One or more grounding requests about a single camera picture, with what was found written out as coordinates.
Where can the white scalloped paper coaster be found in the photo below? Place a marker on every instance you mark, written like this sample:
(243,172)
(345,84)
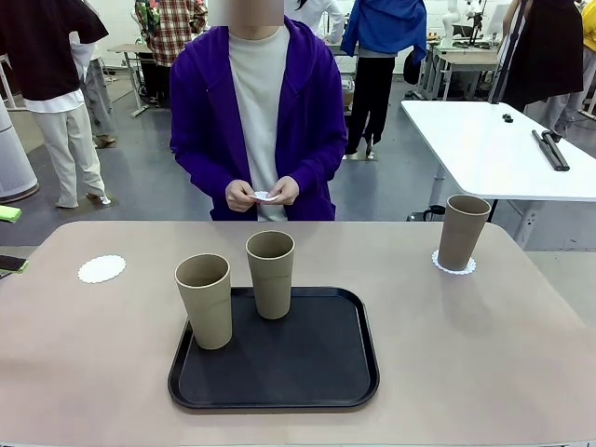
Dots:
(265,196)
(101,269)
(471,267)

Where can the black plastic tray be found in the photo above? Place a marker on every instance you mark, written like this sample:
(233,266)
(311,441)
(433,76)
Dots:
(288,368)

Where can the white table leg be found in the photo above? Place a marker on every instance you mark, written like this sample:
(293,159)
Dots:
(438,186)

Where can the person's left hand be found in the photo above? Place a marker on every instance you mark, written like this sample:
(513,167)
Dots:
(285,191)

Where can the small black clamp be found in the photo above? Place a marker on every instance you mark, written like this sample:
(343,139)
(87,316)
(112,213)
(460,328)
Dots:
(507,118)

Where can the black folded tripod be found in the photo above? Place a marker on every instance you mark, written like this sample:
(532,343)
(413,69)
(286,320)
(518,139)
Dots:
(554,153)

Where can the person's left forearm purple sleeve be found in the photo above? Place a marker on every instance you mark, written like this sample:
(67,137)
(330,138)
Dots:
(321,158)

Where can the person in yellow top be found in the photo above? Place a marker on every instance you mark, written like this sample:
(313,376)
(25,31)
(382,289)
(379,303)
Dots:
(590,23)

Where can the person in white shirt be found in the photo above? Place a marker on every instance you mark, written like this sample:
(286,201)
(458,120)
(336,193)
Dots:
(326,11)

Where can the person in purple hoodie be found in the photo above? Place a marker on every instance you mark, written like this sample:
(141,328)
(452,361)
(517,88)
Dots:
(258,93)

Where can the tall beige cup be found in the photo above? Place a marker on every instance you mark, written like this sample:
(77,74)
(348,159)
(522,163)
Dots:
(205,316)
(461,237)
(271,288)

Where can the person in grey trousers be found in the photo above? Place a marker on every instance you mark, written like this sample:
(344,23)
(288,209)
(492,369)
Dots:
(100,102)

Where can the person's right forearm purple sleeve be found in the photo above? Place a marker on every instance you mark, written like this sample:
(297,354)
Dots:
(195,163)

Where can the large white table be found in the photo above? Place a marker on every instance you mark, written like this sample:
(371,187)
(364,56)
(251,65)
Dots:
(489,153)

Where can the grey desk with metal legs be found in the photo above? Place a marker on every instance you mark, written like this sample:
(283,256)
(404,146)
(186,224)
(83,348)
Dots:
(132,51)

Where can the black table foot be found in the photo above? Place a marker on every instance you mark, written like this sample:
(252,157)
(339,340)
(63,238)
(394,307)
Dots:
(426,215)

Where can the person's right hand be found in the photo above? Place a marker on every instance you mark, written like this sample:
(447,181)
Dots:
(238,195)

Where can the person in black shirt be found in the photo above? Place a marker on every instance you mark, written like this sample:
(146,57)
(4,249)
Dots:
(42,46)

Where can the person in black coat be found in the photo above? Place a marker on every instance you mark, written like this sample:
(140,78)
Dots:
(540,60)

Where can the black hanging bag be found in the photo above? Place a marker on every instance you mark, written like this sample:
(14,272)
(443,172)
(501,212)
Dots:
(412,67)

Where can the grey workbench desk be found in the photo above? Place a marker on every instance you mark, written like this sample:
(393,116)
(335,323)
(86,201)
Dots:
(465,58)

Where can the person in blue jacket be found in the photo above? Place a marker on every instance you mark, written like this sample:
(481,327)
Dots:
(386,23)

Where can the person in plaid shirt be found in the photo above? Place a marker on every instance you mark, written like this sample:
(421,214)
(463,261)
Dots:
(167,37)

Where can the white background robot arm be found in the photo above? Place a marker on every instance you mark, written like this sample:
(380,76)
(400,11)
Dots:
(449,23)

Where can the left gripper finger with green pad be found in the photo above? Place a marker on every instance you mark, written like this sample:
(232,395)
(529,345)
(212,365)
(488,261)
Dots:
(9,213)
(13,264)

